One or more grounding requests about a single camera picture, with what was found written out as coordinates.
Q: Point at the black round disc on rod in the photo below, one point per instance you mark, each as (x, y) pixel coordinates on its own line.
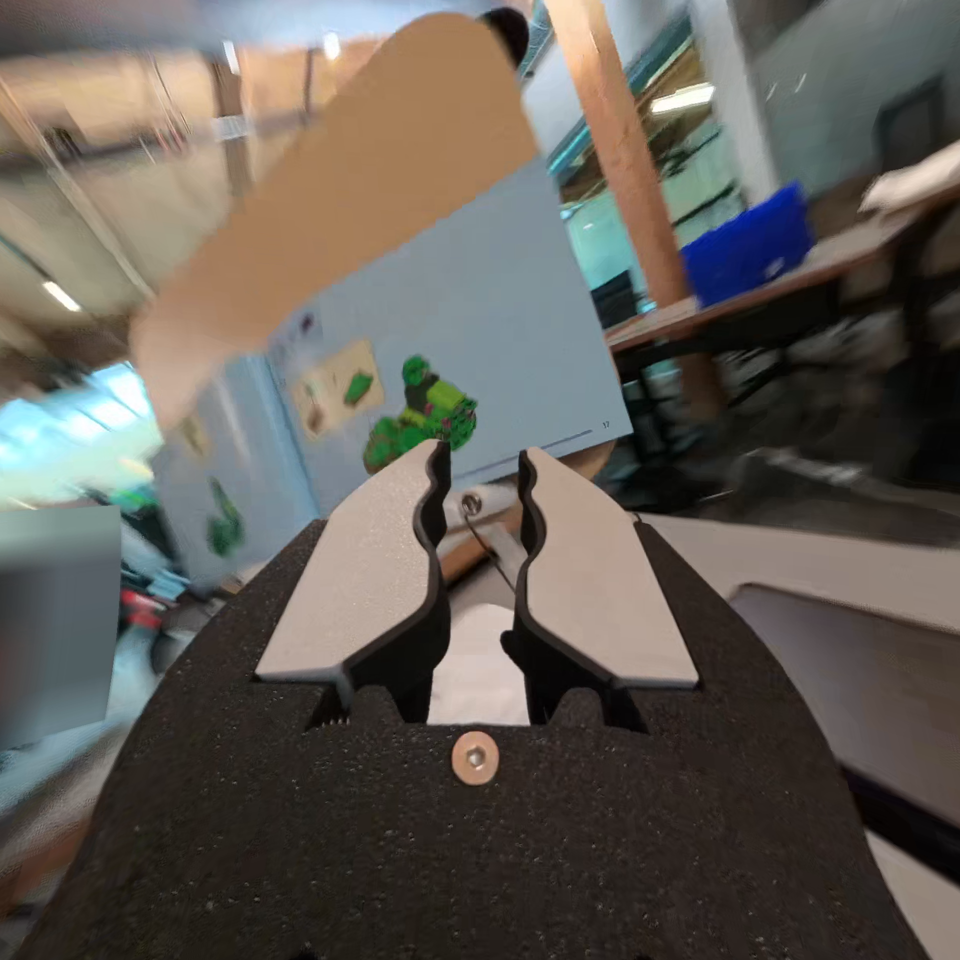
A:
(510, 34)

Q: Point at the white and wooden book stand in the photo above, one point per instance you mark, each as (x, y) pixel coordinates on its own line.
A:
(360, 187)

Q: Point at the white paper stack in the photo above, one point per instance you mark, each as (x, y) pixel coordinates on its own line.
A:
(915, 180)

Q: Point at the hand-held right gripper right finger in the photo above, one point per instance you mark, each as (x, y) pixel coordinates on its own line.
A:
(600, 592)

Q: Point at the wooden post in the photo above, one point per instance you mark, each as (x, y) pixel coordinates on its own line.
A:
(622, 172)

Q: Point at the background work table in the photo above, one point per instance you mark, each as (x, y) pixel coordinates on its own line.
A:
(847, 255)

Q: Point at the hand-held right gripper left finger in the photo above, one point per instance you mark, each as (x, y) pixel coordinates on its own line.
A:
(352, 585)

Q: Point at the lego instruction booklet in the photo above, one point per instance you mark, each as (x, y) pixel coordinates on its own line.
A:
(487, 300)

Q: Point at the blue plastic storage bin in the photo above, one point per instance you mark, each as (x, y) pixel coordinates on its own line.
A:
(750, 247)

